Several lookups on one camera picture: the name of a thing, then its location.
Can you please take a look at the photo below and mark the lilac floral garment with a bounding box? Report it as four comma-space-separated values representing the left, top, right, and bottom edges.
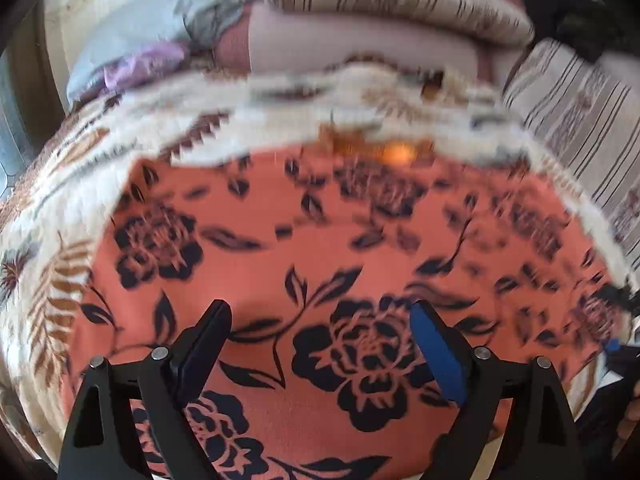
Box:
103, 41, 190, 91

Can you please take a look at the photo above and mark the cream leaf-pattern blanket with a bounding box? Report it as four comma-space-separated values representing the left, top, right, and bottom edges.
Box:
1, 58, 634, 467

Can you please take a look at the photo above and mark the striped floral pillow right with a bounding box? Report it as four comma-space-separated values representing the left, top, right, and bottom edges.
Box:
503, 40, 639, 266

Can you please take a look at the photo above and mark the stained glass window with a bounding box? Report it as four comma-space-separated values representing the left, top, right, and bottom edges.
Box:
0, 51, 35, 200

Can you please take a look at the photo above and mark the black garment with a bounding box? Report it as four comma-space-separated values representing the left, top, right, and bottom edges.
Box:
518, 0, 639, 63

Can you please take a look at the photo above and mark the orange black floral blouse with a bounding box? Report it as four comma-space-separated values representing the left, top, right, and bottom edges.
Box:
63, 146, 622, 479

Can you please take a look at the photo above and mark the light blue pillow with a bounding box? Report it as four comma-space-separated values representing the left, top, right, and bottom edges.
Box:
66, 0, 202, 104

